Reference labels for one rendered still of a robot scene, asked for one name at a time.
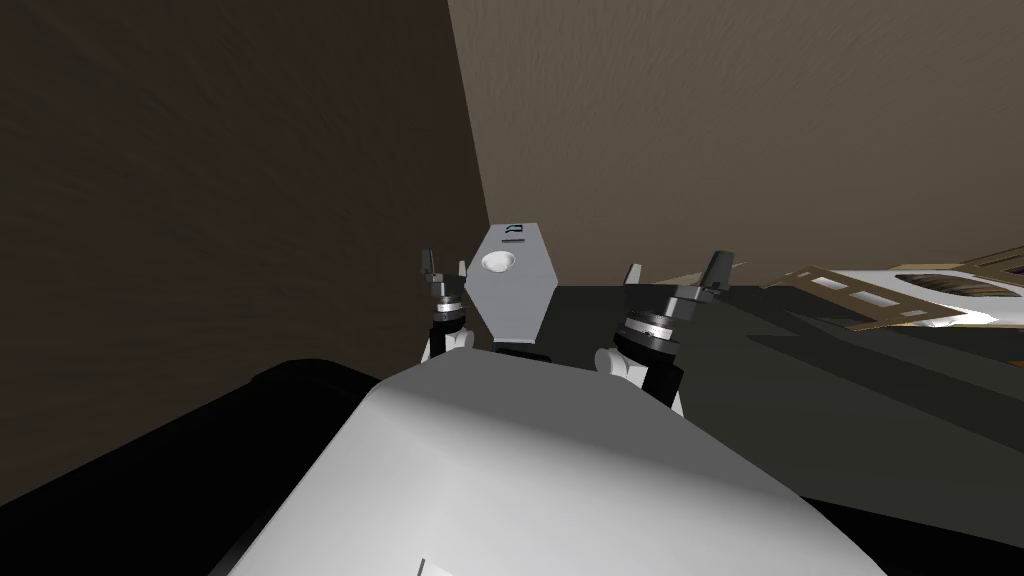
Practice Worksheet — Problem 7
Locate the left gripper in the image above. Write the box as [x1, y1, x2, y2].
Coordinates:
[420, 248, 469, 306]

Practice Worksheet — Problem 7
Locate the grey hexagonal box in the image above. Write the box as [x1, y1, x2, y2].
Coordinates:
[463, 221, 561, 348]

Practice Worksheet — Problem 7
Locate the white basin with brown frame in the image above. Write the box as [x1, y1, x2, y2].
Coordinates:
[762, 245, 1024, 334]

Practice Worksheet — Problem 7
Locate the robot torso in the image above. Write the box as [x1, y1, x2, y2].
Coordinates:
[210, 342, 891, 576]

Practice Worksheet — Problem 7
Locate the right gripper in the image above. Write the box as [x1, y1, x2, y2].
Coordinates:
[623, 250, 737, 322]

